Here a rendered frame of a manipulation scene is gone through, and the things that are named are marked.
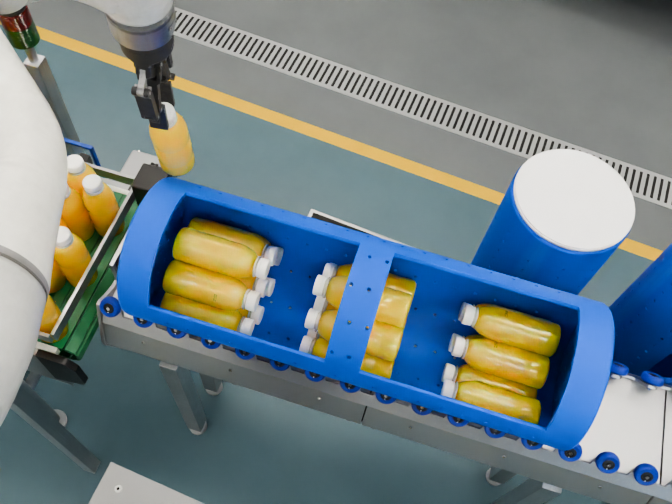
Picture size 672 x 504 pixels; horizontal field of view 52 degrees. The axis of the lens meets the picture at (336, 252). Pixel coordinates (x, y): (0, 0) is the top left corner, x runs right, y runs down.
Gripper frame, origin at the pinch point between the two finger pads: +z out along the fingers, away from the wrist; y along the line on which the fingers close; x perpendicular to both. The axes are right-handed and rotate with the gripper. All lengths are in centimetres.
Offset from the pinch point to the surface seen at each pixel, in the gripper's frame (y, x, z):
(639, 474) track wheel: -43, -99, 30
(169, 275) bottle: -21.2, -3.6, 25.5
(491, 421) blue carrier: -39, -66, 20
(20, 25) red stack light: 28, 39, 28
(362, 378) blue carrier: -35, -42, 21
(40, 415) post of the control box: -47, 28, 78
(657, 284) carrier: 2, -112, 44
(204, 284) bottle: -22.0, -10.4, 24.6
